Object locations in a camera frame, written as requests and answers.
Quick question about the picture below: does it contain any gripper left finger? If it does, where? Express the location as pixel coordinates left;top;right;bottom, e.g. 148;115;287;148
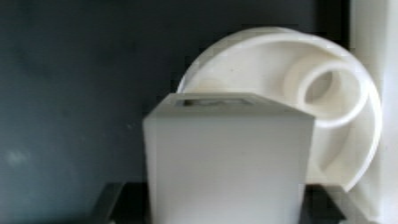
89;182;148;224

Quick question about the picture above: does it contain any white round stool seat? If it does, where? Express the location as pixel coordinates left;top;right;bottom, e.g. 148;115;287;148
178;27;383;189

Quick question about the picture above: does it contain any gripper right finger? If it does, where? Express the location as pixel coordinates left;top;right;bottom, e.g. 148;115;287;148
303;184;363;224

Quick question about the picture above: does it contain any white right fence wall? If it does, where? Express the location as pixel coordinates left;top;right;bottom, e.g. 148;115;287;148
349;0;398;224

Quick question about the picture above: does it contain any white stool leg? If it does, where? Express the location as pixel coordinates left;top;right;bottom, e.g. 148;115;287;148
145;94;315;224

